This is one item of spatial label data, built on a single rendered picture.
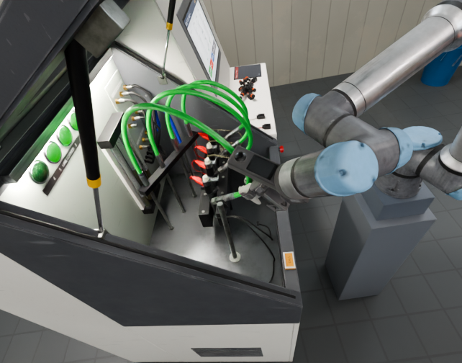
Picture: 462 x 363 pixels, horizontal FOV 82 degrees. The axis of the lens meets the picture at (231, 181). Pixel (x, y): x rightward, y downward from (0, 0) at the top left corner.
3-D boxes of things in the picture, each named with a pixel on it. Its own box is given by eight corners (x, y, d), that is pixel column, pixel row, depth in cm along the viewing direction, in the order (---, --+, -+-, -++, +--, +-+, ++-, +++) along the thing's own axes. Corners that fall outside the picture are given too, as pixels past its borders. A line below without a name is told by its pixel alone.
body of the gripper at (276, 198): (271, 212, 61) (304, 212, 50) (243, 190, 59) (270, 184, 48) (286, 186, 63) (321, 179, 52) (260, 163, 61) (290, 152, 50)
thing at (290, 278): (298, 310, 85) (300, 292, 73) (283, 310, 85) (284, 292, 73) (278, 171, 126) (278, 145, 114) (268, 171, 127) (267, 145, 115)
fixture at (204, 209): (232, 235, 102) (226, 212, 90) (206, 237, 103) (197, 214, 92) (233, 171, 124) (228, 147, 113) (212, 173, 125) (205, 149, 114)
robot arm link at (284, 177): (282, 180, 44) (304, 143, 46) (268, 184, 48) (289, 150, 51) (314, 207, 46) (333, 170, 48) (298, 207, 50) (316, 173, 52)
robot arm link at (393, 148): (370, 108, 49) (326, 121, 45) (427, 139, 42) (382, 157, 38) (355, 144, 54) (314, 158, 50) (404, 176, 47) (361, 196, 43)
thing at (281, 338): (292, 364, 140) (300, 324, 82) (186, 364, 147) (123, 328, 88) (278, 244, 187) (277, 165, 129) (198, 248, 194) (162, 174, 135)
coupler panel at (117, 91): (150, 160, 104) (114, 87, 81) (142, 160, 104) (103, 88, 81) (157, 139, 113) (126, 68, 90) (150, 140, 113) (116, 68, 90)
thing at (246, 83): (259, 101, 134) (258, 91, 130) (238, 104, 135) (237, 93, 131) (257, 79, 149) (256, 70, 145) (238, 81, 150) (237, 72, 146)
